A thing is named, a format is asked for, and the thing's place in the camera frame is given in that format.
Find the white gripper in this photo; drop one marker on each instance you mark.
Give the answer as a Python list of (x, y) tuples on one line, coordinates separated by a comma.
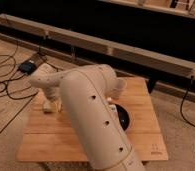
[(51, 95)]

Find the white sponge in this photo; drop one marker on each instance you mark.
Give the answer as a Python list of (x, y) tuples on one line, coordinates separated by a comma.
[(51, 106)]

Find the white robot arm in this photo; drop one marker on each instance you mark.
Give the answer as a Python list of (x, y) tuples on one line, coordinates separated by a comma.
[(83, 92)]

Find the black power adapter box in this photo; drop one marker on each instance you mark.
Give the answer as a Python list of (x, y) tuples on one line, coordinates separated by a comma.
[(27, 67)]

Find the translucent plastic cup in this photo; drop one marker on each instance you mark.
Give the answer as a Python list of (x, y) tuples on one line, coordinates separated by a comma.
[(119, 88)]

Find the black bowl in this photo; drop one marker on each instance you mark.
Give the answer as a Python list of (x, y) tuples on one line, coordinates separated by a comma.
[(123, 117)]

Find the wooden shelf rail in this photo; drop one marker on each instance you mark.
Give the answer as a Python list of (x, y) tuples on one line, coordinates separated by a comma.
[(139, 56)]

